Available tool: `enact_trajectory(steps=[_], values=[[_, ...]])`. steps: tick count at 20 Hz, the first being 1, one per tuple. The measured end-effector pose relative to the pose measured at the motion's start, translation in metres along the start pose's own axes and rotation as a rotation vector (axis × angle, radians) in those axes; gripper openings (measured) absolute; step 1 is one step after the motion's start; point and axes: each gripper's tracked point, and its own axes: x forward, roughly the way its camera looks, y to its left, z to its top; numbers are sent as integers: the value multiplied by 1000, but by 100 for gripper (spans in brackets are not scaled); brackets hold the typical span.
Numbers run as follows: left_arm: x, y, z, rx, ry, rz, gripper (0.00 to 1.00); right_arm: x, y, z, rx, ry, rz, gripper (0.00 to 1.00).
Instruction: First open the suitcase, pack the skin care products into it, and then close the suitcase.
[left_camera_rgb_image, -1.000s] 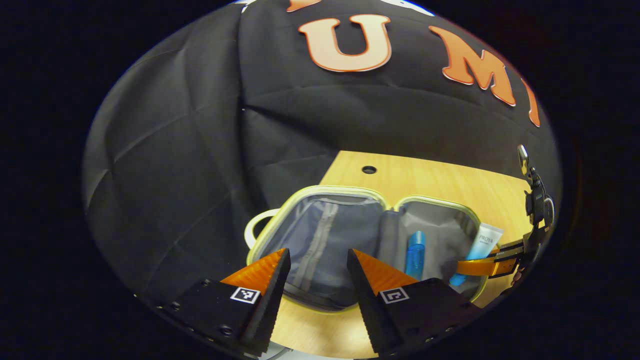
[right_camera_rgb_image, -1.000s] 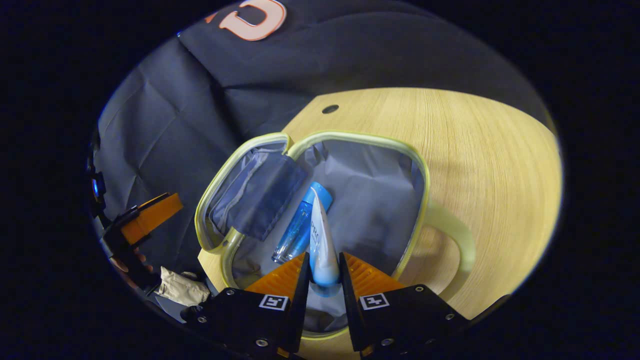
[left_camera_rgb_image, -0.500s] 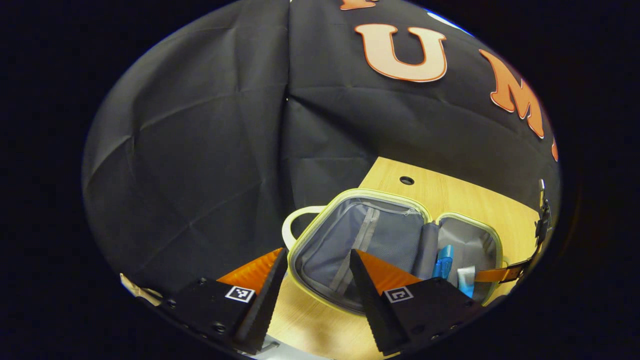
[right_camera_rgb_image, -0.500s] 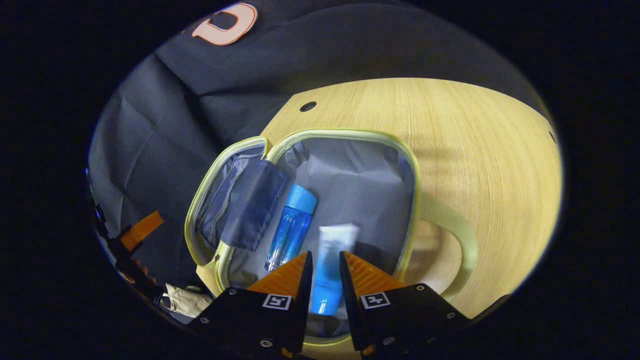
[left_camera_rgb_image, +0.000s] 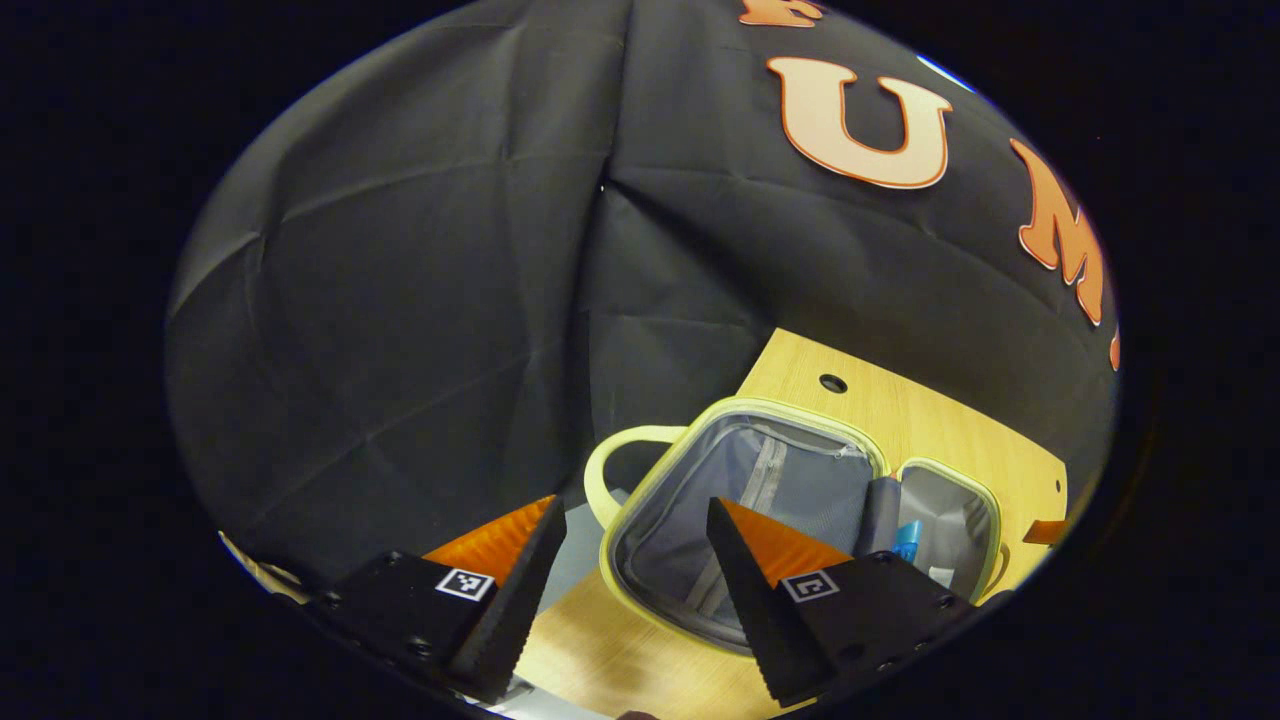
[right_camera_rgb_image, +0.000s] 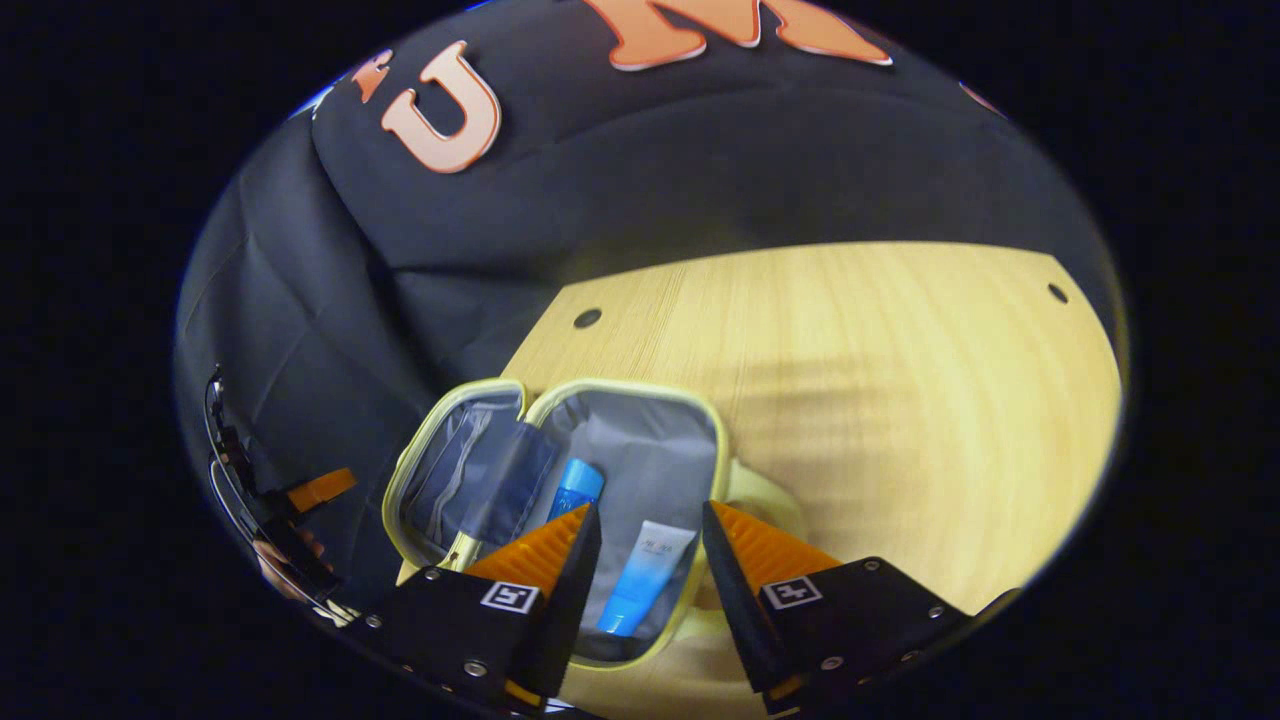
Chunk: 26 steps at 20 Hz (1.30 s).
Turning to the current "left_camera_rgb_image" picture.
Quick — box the pale yellow suitcase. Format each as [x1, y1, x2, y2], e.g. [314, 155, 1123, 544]
[583, 396, 1006, 658]

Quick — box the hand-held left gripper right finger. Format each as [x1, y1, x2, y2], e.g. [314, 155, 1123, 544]
[706, 496, 989, 708]

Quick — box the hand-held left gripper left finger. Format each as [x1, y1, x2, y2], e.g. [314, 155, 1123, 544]
[303, 495, 568, 705]

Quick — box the pale beige object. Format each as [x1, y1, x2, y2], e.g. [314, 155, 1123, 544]
[218, 530, 311, 607]

